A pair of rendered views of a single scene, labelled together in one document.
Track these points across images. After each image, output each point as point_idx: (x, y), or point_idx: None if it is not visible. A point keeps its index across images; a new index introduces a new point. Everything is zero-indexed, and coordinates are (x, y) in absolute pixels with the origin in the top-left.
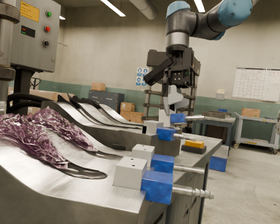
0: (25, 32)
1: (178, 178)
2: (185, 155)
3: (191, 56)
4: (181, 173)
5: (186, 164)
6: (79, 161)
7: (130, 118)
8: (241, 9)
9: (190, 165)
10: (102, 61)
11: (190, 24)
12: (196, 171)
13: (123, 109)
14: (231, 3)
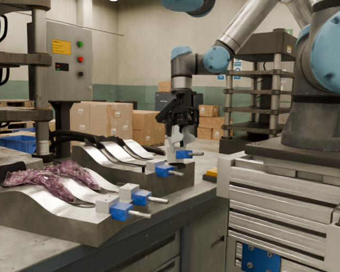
0: (59, 68)
1: (169, 206)
2: (199, 185)
3: (190, 98)
4: (176, 202)
5: (190, 194)
6: (84, 197)
7: (212, 127)
8: (218, 61)
9: (193, 195)
10: (169, 51)
11: (190, 67)
12: (162, 202)
13: (202, 114)
14: (208, 58)
